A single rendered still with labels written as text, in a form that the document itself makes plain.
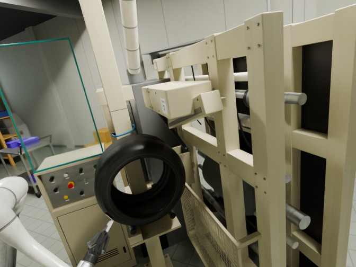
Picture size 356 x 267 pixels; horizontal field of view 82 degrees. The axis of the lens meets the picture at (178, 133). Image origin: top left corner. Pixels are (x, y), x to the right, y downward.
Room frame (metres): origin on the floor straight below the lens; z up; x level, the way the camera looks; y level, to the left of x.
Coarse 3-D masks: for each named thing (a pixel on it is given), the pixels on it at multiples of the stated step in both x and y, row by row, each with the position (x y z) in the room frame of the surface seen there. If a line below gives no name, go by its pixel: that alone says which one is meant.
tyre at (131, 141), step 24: (120, 144) 1.22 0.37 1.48; (144, 144) 1.18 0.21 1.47; (96, 168) 1.22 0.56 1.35; (120, 168) 1.10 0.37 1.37; (168, 168) 1.47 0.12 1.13; (96, 192) 1.09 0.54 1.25; (120, 192) 1.36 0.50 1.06; (144, 192) 1.43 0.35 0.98; (168, 192) 1.38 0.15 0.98; (120, 216) 1.08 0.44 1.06; (144, 216) 1.13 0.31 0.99
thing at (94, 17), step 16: (80, 0) 1.48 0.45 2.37; (96, 0) 1.51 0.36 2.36; (96, 16) 1.50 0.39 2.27; (96, 32) 1.50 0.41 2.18; (96, 48) 1.49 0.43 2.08; (112, 48) 1.52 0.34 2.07; (96, 64) 1.49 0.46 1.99; (112, 64) 1.51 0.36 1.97; (112, 80) 1.50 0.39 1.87; (112, 96) 1.50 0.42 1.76; (112, 112) 1.49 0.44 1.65; (128, 128) 1.51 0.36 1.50; (128, 176) 1.48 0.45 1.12; (160, 256) 1.51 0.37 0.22
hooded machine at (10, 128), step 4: (0, 120) 7.01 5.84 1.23; (4, 120) 6.97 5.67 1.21; (8, 120) 7.06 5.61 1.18; (0, 124) 7.07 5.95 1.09; (4, 124) 6.94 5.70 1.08; (8, 124) 6.98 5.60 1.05; (0, 128) 7.12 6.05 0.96; (4, 128) 6.96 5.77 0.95; (8, 128) 6.86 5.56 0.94; (12, 128) 6.95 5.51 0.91; (4, 132) 6.97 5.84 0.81; (8, 132) 6.84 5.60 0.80; (12, 132) 6.90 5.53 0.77; (8, 140) 6.95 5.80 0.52; (12, 140) 6.84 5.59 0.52
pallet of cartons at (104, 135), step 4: (104, 128) 5.45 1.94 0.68; (100, 132) 5.08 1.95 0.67; (104, 132) 4.98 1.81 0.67; (108, 132) 5.06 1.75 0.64; (100, 136) 5.11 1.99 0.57; (104, 136) 5.00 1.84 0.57; (108, 136) 5.04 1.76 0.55; (104, 140) 5.03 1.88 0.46; (108, 140) 5.01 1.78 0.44; (104, 144) 4.88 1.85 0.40; (108, 144) 4.82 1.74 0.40
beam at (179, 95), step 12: (156, 84) 1.54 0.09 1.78; (168, 84) 1.30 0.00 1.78; (180, 84) 1.12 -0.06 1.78; (192, 84) 1.02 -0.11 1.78; (204, 84) 1.03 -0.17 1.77; (144, 96) 1.50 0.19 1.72; (156, 96) 1.15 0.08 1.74; (168, 96) 0.97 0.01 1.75; (180, 96) 0.99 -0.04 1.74; (192, 96) 1.01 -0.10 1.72; (156, 108) 1.20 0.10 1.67; (168, 108) 0.97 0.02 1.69; (180, 108) 0.99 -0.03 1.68; (192, 108) 1.01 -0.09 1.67
